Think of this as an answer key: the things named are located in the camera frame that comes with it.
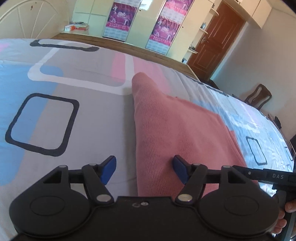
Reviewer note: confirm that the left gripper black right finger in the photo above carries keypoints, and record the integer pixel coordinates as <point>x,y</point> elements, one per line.
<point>205,186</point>

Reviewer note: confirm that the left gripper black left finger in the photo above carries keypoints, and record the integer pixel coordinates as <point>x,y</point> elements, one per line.
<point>86,185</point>

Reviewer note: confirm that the pink knit garment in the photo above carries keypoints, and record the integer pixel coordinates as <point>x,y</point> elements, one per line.
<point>166,126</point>

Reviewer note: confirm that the right hand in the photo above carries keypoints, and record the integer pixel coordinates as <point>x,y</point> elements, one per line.
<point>290,207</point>

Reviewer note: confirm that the patterned bed sheet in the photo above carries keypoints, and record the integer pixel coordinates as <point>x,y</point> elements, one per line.
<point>69,103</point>

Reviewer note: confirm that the dark wooden chair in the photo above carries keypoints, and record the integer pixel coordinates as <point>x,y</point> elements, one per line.
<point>259,97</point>

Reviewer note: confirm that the cream wardrobe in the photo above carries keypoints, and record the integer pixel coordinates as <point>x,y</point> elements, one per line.
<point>95,13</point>

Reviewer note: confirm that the brown wooden door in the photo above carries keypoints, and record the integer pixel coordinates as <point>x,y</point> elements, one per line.
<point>215,43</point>

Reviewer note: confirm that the stack of books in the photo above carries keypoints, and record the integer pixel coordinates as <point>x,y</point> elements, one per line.
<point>81,26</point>

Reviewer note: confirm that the white metal headboard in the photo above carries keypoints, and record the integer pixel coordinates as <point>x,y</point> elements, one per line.
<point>33,19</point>

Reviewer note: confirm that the wooden bed frame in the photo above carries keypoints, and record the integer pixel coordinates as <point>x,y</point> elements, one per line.
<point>129,49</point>

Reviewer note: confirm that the left purple wall calendar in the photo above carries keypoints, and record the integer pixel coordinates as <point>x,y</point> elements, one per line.
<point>120,19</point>

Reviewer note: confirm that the purple wall calendar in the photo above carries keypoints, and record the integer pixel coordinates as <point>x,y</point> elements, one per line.
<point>167,25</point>
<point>120,19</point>

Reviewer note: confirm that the right purple wall calendar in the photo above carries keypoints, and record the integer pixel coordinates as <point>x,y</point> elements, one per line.
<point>167,25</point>

